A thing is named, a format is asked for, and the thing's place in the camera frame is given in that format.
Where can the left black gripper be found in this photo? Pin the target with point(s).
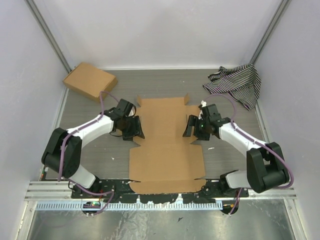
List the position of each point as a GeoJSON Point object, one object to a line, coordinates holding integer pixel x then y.
{"type": "Point", "coordinates": [137, 130]}

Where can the folded brown cardboard box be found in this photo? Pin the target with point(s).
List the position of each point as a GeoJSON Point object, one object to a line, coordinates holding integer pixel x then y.
{"type": "Point", "coordinates": [89, 81]}

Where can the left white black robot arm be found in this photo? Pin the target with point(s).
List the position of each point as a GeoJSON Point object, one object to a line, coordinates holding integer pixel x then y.
{"type": "Point", "coordinates": [64, 148]}

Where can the brown cardboard box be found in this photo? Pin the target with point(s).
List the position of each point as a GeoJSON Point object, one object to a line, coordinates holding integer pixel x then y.
{"type": "Point", "coordinates": [89, 81]}
{"type": "Point", "coordinates": [165, 162]}

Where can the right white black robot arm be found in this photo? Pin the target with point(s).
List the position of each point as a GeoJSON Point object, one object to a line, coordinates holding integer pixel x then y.
{"type": "Point", "coordinates": [265, 165]}

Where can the striped black white cloth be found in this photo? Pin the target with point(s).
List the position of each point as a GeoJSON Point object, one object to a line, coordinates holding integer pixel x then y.
{"type": "Point", "coordinates": [242, 83]}

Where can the slotted grey cable duct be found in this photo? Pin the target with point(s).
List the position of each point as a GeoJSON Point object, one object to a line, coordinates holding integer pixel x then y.
{"type": "Point", "coordinates": [96, 206]}

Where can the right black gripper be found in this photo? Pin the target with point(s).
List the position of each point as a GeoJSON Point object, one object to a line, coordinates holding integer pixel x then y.
{"type": "Point", "coordinates": [194, 121]}

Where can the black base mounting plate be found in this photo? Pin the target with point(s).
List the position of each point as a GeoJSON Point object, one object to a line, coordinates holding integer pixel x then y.
{"type": "Point", "coordinates": [208, 193]}

